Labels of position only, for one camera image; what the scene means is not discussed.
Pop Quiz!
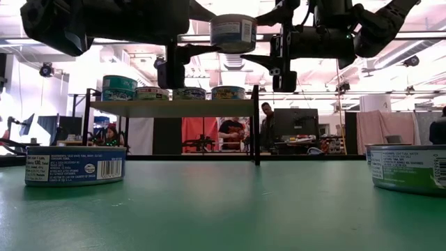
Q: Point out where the slim silver ventilation duct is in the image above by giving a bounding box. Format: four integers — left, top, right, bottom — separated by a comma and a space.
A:
374, 38, 446, 70

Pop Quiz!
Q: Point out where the black monitor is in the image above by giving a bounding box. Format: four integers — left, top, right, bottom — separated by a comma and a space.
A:
273, 107, 320, 140

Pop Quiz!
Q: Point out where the black metal table frame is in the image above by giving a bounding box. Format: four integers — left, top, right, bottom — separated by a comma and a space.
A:
0, 152, 367, 167

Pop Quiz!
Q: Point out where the yellow hanging rope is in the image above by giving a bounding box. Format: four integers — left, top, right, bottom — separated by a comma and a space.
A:
333, 57, 348, 156

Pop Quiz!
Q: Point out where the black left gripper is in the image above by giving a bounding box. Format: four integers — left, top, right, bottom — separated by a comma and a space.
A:
83, 0, 224, 90

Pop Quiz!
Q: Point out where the white panel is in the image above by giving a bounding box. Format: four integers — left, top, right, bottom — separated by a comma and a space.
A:
124, 116, 155, 153

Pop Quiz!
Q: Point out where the white round pillar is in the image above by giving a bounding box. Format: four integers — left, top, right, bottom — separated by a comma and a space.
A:
358, 75, 393, 113

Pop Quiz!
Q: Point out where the grey hanging cloth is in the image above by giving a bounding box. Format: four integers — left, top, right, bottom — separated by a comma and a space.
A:
414, 111, 446, 146

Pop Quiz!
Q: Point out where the pale gold lid can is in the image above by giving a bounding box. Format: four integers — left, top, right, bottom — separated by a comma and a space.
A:
210, 13, 258, 54

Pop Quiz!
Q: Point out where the teal chunk light tuna can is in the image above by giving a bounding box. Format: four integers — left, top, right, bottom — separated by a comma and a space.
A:
102, 75, 139, 92

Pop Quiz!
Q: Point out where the green nutrition label can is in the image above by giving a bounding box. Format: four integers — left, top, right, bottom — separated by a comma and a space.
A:
369, 144, 446, 197

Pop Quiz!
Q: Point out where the light blue cartoon label can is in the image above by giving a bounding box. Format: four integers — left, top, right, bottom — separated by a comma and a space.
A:
211, 85, 247, 101

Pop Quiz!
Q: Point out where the wooden shelf with black legs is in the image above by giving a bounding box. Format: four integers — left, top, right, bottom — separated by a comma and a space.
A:
82, 84, 262, 167

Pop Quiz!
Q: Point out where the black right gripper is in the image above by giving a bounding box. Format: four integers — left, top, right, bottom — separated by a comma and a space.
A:
240, 0, 356, 92

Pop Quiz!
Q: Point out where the green table mat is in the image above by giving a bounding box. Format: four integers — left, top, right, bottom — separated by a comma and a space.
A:
0, 158, 446, 251

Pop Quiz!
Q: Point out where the black panel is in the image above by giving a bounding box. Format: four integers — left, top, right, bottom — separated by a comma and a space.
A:
152, 116, 183, 150

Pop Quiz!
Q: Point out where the wide silver ventilation duct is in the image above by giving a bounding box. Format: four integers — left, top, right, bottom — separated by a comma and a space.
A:
211, 52, 261, 86

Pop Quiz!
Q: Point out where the tilted dark monitor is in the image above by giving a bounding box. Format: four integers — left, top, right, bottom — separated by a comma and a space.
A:
19, 113, 36, 137

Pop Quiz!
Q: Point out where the dark blue partition panel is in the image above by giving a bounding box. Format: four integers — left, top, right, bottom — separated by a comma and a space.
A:
37, 116, 84, 146

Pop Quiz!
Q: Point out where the blue barcode tuna can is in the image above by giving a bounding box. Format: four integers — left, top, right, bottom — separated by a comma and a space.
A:
24, 145, 127, 188

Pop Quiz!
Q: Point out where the pink hanging cloth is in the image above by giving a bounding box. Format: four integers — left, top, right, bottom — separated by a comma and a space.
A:
355, 109, 417, 156

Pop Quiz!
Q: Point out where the orange red cloth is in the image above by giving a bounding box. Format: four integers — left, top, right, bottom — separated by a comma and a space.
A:
180, 116, 220, 153

